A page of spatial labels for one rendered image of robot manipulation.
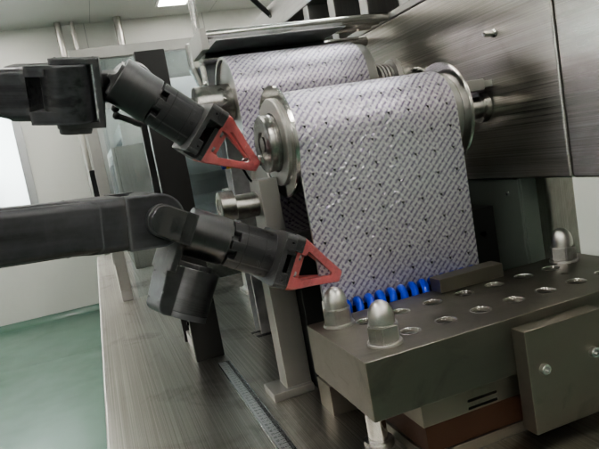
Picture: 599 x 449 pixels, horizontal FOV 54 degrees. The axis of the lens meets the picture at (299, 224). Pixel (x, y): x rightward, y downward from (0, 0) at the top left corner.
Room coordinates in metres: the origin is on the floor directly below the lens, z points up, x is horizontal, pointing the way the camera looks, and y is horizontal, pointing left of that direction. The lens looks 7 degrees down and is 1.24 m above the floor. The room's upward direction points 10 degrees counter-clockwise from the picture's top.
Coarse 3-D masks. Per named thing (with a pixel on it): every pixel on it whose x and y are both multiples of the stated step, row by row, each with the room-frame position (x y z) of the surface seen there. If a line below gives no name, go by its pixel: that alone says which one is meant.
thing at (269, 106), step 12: (456, 96) 0.81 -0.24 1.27; (264, 108) 0.80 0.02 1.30; (276, 108) 0.75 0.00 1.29; (276, 120) 0.75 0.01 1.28; (288, 132) 0.73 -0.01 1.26; (288, 144) 0.73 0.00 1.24; (288, 156) 0.73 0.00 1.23; (288, 168) 0.74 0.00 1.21; (288, 180) 0.76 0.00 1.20; (300, 180) 0.77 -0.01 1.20
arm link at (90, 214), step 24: (144, 192) 0.65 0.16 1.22; (0, 216) 0.54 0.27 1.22; (24, 216) 0.55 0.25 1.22; (48, 216) 0.57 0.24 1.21; (72, 216) 0.58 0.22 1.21; (96, 216) 0.59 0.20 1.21; (120, 216) 0.60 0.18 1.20; (144, 216) 0.61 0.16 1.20; (0, 240) 0.54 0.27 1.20; (24, 240) 0.55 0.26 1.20; (48, 240) 0.56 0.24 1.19; (72, 240) 0.58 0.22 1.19; (96, 240) 0.59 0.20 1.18; (120, 240) 0.60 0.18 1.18; (144, 240) 0.61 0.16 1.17; (168, 240) 0.63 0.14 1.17; (0, 264) 0.54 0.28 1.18; (24, 264) 0.56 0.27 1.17
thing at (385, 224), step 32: (416, 160) 0.78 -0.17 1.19; (448, 160) 0.79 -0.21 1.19; (320, 192) 0.73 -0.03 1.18; (352, 192) 0.75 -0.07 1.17; (384, 192) 0.76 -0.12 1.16; (416, 192) 0.78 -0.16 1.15; (448, 192) 0.79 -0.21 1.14; (320, 224) 0.73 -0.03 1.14; (352, 224) 0.75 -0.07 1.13; (384, 224) 0.76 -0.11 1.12; (416, 224) 0.77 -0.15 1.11; (448, 224) 0.79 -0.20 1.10; (352, 256) 0.74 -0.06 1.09; (384, 256) 0.76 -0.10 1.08; (416, 256) 0.77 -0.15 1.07; (448, 256) 0.79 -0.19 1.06; (320, 288) 0.73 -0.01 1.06; (352, 288) 0.74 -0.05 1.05; (384, 288) 0.76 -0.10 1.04
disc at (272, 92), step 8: (272, 88) 0.77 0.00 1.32; (264, 96) 0.80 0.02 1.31; (272, 96) 0.77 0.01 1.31; (280, 96) 0.74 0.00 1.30; (280, 104) 0.75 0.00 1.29; (288, 104) 0.73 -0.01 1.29; (288, 112) 0.72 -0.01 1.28; (288, 120) 0.73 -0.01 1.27; (288, 128) 0.73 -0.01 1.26; (296, 136) 0.72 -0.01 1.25; (296, 144) 0.72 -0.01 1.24; (296, 152) 0.72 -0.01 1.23; (296, 160) 0.72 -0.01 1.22; (296, 168) 0.73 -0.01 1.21; (296, 176) 0.73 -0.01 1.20; (288, 184) 0.77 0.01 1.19; (296, 184) 0.74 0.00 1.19; (280, 192) 0.81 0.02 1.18; (288, 192) 0.77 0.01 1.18
